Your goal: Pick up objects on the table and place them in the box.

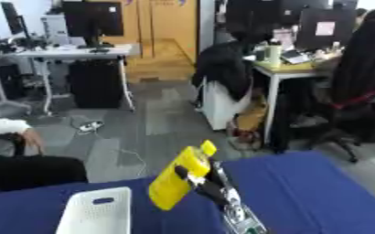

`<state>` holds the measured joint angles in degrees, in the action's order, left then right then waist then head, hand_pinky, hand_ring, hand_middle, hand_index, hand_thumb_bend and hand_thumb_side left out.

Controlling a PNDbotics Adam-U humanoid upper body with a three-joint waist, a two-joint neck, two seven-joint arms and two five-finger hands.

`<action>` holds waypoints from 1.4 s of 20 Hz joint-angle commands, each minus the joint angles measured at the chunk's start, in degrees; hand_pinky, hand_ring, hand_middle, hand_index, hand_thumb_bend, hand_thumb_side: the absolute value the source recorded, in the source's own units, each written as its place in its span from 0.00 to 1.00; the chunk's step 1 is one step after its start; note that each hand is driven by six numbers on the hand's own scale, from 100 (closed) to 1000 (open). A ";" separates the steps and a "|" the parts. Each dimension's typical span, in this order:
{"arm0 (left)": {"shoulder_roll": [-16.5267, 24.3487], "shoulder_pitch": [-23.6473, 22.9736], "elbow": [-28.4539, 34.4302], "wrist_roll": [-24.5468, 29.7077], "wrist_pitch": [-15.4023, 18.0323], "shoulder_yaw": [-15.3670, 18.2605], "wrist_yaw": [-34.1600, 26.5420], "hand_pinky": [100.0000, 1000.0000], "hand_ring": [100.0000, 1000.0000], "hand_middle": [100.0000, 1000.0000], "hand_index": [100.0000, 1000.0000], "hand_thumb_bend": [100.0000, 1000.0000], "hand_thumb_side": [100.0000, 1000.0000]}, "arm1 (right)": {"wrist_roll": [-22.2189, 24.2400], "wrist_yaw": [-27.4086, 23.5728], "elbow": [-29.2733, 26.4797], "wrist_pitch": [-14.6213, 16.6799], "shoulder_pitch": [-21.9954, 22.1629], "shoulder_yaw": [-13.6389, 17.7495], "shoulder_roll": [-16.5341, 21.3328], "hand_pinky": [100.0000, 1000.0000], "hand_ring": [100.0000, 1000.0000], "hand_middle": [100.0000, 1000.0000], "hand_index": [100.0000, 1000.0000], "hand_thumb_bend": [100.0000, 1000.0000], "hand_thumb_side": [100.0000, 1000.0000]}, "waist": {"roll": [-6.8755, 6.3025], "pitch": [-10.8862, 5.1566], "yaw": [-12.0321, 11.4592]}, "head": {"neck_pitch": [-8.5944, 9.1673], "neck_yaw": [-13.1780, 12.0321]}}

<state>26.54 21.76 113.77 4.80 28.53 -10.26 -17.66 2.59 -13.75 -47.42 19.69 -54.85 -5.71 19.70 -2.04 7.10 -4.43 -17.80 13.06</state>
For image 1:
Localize person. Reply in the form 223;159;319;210
0;113;47;162

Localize black jacket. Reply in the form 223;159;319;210
190;40;258;102

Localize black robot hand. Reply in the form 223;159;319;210
173;158;242;207

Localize white plastic basket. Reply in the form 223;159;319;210
54;186;135;234

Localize yellow bag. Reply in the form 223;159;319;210
232;102;271;133

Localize black bag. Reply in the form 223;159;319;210
0;133;91;195

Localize white power strip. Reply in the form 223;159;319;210
77;120;106;133

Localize large black monitor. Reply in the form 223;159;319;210
60;1;127;49

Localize black office chair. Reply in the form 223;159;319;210
307;8;375;164

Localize white desk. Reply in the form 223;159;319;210
0;43;143;116

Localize white floor cable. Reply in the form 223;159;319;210
91;130;149;177

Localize wooden top desk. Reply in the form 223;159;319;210
250;54;343;145

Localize pale green tumbler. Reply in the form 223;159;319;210
264;43;285;70

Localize black computer tower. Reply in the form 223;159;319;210
67;58;127;110

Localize yellow plastic bottle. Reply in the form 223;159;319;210
147;139;220;212

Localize black monitor with pink note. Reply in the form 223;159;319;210
293;6;359;52

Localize white chair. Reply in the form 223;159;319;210
195;76;257;132

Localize slim black monitor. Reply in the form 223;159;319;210
0;1;31;38

